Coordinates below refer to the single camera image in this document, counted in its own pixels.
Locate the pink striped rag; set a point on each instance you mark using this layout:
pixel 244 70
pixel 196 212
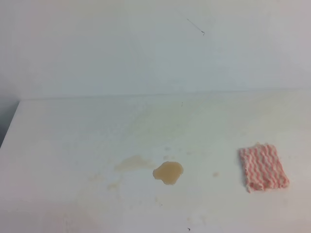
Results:
pixel 262 168

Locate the tan coffee puddle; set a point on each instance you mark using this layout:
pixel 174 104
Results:
pixel 169 172

